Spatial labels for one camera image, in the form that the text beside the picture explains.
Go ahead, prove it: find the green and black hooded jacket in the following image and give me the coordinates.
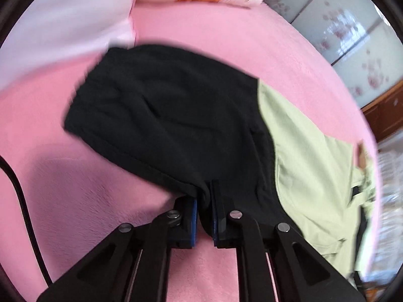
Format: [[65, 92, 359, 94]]
[[64, 44, 376, 277]]

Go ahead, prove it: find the white lace-covered furniture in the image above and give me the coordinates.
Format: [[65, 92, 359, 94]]
[[362, 130, 402, 301]]

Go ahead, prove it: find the brown wooden door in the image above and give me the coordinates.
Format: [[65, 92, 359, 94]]
[[361, 81, 403, 142]]

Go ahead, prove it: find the floral sliding wardrobe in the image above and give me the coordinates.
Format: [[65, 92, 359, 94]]
[[265, 0, 402, 107]]

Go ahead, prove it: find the white pillow with blue print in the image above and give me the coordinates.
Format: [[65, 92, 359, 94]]
[[1, 0, 136, 89]]

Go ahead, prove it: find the black cable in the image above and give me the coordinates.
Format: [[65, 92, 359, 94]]
[[0, 155, 54, 287]]

